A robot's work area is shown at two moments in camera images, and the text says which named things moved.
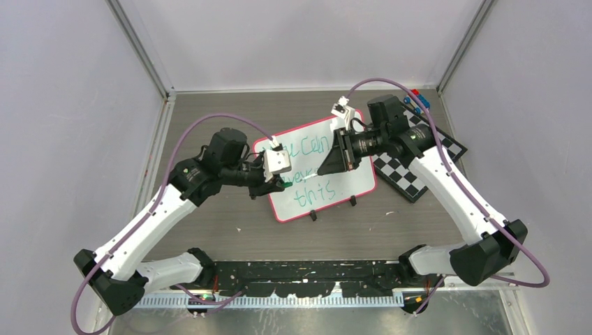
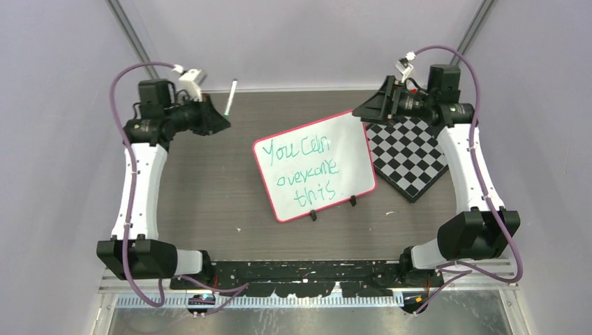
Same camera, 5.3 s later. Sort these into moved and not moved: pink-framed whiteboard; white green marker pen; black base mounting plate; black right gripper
Moved: white green marker pen; black right gripper
Not moved: pink-framed whiteboard; black base mounting plate
